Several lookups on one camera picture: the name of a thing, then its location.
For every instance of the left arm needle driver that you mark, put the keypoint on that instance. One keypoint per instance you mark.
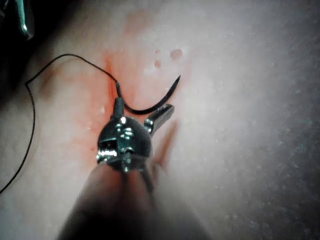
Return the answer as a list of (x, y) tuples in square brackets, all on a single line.
[(125, 142)]

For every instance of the left arm needle driver jaw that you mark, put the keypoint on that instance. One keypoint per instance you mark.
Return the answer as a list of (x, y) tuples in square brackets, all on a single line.
[(119, 108), (160, 116)]

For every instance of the right arm needle driver jaw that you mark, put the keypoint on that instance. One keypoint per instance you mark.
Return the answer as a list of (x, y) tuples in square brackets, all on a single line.
[(28, 22)]

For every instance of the curved steel needle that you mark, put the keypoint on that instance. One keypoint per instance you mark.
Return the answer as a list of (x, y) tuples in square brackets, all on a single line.
[(163, 99)]

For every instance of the dark left arm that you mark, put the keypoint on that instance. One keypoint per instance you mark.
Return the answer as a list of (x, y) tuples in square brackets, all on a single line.
[(112, 210)]

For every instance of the black thread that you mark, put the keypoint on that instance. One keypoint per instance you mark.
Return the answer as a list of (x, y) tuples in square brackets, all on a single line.
[(75, 55)]

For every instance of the tissue pad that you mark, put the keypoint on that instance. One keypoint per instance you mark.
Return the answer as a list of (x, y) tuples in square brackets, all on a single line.
[(237, 100)]

